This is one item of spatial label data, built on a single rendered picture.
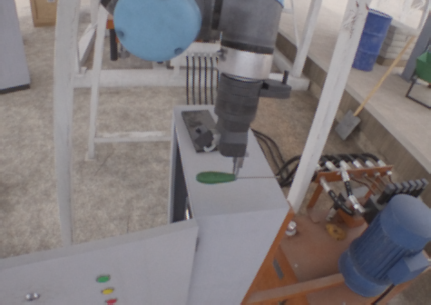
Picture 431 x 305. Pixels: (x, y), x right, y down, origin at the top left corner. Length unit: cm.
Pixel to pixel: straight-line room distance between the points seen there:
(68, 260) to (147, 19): 40
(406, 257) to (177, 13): 111
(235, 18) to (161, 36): 17
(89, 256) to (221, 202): 27
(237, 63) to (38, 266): 46
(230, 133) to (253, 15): 20
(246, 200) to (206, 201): 8
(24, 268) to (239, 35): 51
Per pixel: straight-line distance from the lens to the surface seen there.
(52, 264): 55
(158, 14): 31
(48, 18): 631
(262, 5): 46
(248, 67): 46
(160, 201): 221
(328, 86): 116
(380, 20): 470
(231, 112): 48
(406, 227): 112
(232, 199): 60
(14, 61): 374
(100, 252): 53
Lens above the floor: 169
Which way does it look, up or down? 38 degrees down
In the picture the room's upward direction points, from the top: 10 degrees clockwise
